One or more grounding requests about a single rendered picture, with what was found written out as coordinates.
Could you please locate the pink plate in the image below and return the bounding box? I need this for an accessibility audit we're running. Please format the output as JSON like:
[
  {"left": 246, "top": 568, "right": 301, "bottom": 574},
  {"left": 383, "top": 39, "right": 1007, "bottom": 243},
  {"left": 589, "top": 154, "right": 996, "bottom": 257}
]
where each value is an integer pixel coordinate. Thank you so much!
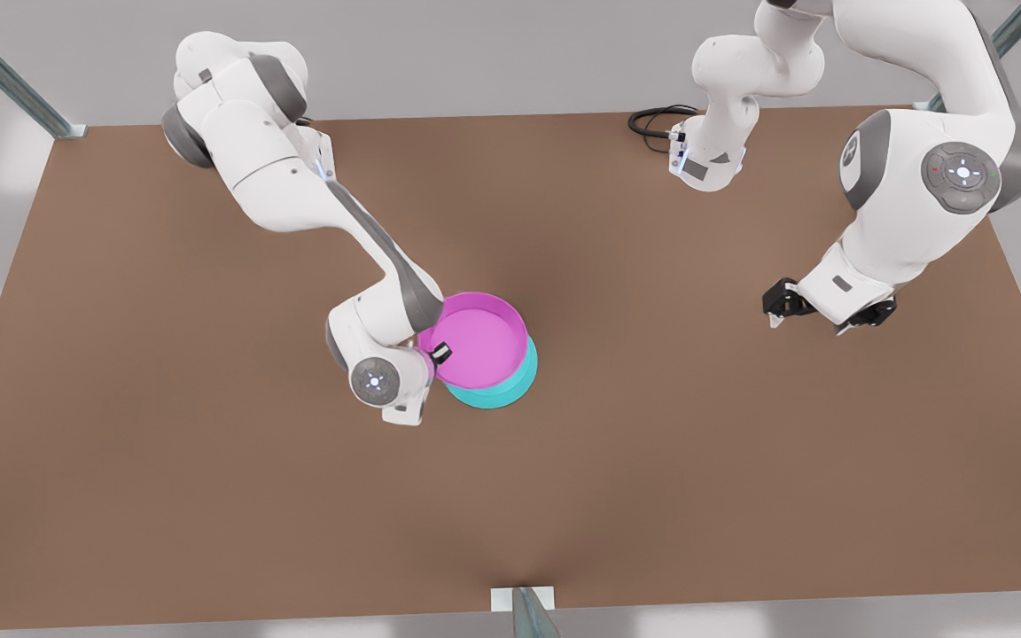
[{"left": 419, "top": 292, "right": 531, "bottom": 391}]

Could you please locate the blue plate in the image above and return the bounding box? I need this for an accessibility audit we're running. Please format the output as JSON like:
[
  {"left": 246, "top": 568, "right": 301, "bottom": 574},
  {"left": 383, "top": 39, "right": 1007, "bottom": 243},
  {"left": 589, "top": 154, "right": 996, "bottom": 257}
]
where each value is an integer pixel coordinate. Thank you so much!
[{"left": 440, "top": 335, "right": 539, "bottom": 410}]

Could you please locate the black cable loop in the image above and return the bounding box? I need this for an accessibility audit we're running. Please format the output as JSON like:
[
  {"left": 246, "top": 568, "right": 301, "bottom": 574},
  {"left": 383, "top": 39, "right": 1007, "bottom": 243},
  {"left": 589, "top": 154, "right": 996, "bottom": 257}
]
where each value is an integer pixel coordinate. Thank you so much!
[{"left": 627, "top": 105, "right": 703, "bottom": 154}]

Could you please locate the silver frame post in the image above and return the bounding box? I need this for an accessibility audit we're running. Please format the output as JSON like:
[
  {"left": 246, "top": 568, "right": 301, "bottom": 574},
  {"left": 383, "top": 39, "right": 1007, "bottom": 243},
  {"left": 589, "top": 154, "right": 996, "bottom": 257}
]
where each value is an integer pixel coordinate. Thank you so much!
[
  {"left": 491, "top": 585, "right": 563, "bottom": 638},
  {"left": 913, "top": 0, "right": 1021, "bottom": 113},
  {"left": 0, "top": 4, "right": 87, "bottom": 140}
]

